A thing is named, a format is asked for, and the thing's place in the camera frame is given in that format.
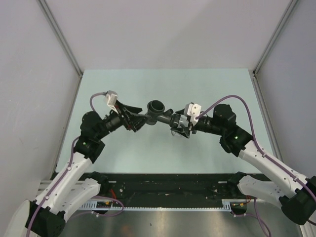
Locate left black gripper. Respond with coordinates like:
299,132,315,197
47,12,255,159
95,100,151,140

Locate clear plastic threaded connector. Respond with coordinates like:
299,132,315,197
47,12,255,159
171,118,188,138

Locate dark grey pipe fitting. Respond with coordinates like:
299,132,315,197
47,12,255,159
146,100,180,128

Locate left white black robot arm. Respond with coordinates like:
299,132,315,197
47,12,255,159
25,101,148,237

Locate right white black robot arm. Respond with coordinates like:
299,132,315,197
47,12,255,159
170,103,316,225

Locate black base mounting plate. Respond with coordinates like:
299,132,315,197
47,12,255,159
50,172,259,215

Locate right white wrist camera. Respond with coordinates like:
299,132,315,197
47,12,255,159
184,102,201,125

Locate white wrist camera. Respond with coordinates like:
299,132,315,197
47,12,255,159
105,90,118,110
184,102,201,125

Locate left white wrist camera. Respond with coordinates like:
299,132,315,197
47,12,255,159
105,90,118,110

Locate white slotted cable duct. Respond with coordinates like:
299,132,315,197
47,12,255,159
78,200,232,212

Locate left aluminium frame post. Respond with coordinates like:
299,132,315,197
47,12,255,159
37,0,83,78

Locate aluminium frame post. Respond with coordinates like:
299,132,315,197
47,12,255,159
37,0,83,78
252,0,300,75

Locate right aluminium frame post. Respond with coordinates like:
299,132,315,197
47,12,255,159
252,0,300,75

